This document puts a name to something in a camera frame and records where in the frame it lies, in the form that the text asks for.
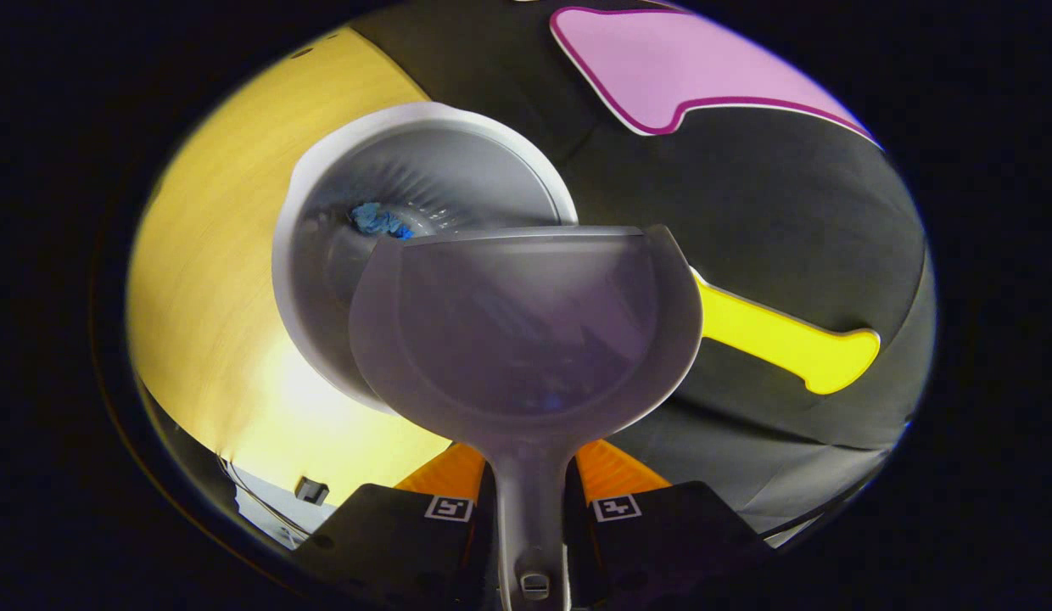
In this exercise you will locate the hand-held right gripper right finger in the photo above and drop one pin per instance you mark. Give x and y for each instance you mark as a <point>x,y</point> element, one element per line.
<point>662,543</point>

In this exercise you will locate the black backdrop cloth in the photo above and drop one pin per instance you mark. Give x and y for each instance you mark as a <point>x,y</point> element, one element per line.
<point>747,212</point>

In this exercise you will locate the yellow wooden desktop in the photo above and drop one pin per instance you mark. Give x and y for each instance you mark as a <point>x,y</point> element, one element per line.
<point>212,255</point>

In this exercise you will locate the small black block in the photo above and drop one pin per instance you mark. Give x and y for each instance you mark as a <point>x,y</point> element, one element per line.
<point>311,490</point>

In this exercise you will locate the white ribbed garbage bin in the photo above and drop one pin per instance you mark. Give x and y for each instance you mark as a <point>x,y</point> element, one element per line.
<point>433,170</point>

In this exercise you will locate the grey dustpan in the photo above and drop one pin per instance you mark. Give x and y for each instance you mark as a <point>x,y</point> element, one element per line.
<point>526,339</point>

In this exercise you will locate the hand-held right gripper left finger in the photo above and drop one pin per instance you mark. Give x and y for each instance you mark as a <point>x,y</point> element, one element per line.
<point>399,543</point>

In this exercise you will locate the blue paper scrap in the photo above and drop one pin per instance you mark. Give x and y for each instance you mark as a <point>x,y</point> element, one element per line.
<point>399,229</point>
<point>369,218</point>

